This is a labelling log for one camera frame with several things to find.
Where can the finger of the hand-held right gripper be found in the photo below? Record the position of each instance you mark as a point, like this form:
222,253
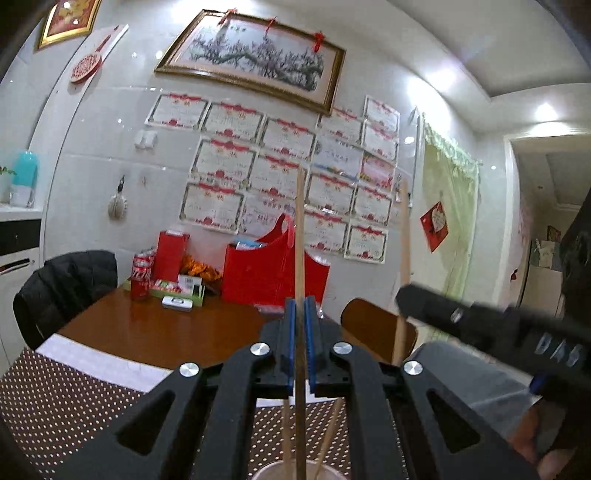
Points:
438,309

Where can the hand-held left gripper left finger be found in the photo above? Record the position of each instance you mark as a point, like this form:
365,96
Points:
290,350

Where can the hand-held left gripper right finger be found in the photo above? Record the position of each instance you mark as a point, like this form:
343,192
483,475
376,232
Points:
310,350

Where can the light wooden chopstick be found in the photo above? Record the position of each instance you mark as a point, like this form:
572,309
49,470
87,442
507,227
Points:
287,434
330,434
301,230
405,240

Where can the pink cup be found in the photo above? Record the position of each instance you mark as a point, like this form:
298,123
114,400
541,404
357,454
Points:
268,473

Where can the person's right hand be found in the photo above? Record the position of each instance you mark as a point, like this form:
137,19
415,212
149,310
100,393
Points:
531,436

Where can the brown wooden chair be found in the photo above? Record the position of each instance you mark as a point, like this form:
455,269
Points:
369,323

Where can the grey fabric seat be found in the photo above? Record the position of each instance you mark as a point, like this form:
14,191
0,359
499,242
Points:
461,374

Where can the red gift bag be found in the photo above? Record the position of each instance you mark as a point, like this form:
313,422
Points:
258,277

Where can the red paper decoration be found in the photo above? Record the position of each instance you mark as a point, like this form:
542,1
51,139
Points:
434,226

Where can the pale green curtain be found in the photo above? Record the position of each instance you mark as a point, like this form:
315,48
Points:
455,194

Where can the orange snack bag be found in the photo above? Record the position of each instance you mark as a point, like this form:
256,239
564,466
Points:
203,270

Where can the small white box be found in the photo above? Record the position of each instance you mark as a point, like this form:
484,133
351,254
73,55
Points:
178,303

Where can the green and white box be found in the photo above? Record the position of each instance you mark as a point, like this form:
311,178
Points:
184,286

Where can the red upright box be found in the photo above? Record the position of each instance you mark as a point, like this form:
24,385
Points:
170,256

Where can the hanging gourd ornament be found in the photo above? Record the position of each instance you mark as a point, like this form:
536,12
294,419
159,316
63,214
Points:
117,205

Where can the brown dotted table mat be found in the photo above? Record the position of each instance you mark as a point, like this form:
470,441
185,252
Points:
69,406

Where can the black puffer jacket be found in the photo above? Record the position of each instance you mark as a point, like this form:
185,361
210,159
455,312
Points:
64,290

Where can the white cabinet with black drawer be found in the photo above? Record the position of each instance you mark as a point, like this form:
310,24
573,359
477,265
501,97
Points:
14,286

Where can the framed blossom painting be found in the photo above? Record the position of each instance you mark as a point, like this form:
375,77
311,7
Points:
258,55

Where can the turquoise thermos jug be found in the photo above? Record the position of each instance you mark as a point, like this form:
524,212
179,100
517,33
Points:
25,175

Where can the red round hanging ornament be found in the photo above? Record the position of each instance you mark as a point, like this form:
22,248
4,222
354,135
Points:
85,67

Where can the gold framed red picture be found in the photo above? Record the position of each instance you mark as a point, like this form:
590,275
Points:
69,21

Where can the wall of framed certificates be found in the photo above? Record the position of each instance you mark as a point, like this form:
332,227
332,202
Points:
277,175

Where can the white wall switch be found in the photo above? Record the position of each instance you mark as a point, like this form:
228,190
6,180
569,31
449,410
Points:
145,140

